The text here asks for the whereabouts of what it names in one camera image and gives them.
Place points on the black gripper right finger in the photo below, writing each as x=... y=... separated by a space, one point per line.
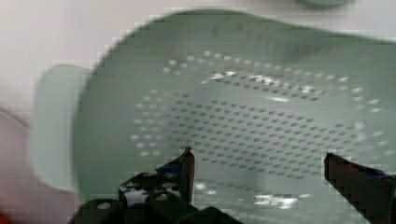
x=370 y=191

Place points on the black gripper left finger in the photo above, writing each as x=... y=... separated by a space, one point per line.
x=176 y=176

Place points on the green plastic strainer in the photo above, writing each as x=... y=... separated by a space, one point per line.
x=260 y=102

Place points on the pink oval plate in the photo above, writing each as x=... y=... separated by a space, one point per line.
x=25 y=199

